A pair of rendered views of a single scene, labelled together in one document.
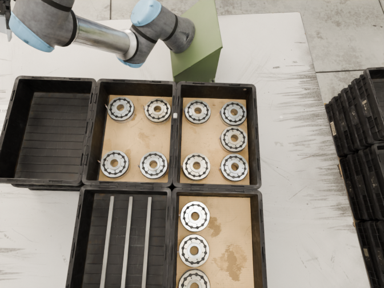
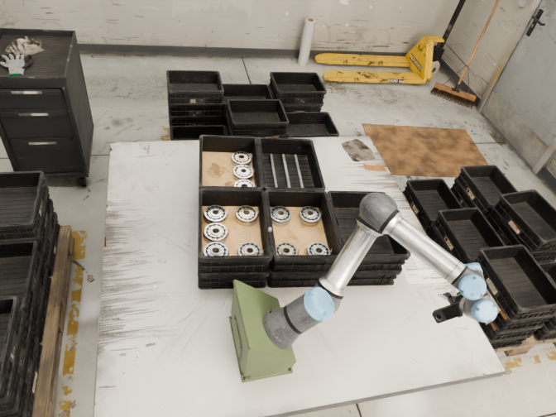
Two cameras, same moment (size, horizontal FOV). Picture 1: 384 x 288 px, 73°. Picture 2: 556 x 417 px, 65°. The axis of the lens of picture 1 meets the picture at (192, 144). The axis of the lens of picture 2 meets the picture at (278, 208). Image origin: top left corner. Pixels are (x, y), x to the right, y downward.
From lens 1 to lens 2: 167 cm
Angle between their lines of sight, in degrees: 62
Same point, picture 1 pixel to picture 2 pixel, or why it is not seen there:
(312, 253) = (148, 190)
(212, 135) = (233, 240)
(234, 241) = (215, 179)
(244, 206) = not seen: hidden behind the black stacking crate
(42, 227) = not seen: hidden behind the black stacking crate
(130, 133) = (305, 239)
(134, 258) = (280, 173)
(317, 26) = not seen: outside the picture
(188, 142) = (254, 234)
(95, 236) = (309, 182)
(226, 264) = (220, 170)
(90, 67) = (371, 327)
